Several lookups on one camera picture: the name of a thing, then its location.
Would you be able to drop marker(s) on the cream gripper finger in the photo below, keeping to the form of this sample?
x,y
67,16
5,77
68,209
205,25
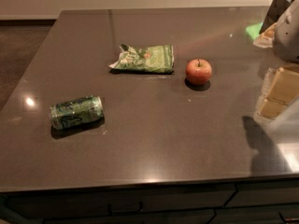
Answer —
x,y
280,87

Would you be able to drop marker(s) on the green object at back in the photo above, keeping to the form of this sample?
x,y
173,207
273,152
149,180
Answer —
x,y
253,31

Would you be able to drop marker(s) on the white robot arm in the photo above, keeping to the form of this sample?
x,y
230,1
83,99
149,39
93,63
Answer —
x,y
282,38

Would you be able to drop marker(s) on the green soda can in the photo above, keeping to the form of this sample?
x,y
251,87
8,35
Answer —
x,y
76,112

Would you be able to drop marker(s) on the dark box in corner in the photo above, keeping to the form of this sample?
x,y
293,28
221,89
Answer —
x,y
276,9

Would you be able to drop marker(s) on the green chip bag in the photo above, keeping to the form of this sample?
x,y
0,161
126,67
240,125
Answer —
x,y
156,59

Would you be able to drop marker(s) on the red apple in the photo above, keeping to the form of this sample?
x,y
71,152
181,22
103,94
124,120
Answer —
x,y
198,71

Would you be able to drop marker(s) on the dark cabinet drawers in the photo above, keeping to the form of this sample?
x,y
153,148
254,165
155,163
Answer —
x,y
266,202

